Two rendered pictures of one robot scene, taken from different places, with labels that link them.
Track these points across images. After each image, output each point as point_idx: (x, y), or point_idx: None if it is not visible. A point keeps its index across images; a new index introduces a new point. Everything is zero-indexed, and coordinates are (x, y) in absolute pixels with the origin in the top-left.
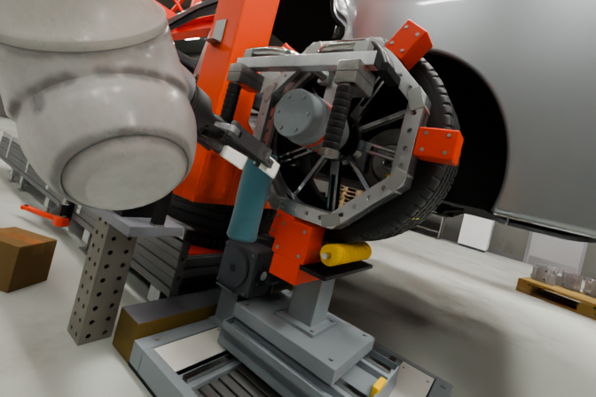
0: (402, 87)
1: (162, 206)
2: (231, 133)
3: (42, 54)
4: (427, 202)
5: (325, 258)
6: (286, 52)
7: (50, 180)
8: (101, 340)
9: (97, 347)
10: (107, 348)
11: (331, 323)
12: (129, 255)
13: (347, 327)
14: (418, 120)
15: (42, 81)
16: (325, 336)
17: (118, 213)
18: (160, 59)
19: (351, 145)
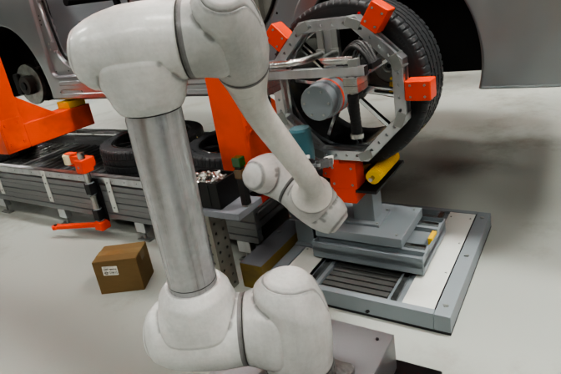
0: (383, 54)
1: (246, 192)
2: (319, 168)
3: (320, 211)
4: (427, 116)
5: (371, 181)
6: (295, 63)
7: (328, 232)
8: (236, 287)
9: (238, 291)
10: (245, 289)
11: (387, 212)
12: (225, 229)
13: (400, 209)
14: (401, 78)
15: (321, 215)
16: (386, 222)
17: (216, 208)
18: (334, 194)
19: None
